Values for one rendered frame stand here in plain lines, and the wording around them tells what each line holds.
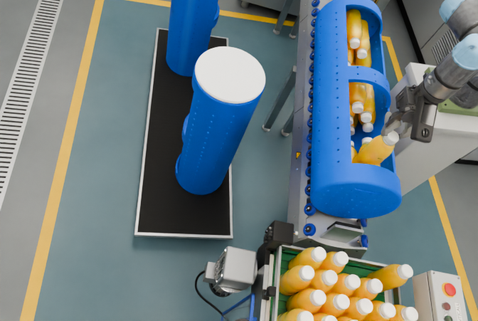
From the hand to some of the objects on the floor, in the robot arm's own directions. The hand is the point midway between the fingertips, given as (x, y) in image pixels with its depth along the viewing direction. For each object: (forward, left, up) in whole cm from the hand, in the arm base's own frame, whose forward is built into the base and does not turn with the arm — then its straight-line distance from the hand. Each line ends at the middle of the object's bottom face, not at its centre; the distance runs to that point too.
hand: (391, 137), depth 110 cm
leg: (-28, -77, -136) cm, 159 cm away
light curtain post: (-66, -112, -138) cm, 190 cm away
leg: (-43, -175, -140) cm, 228 cm away
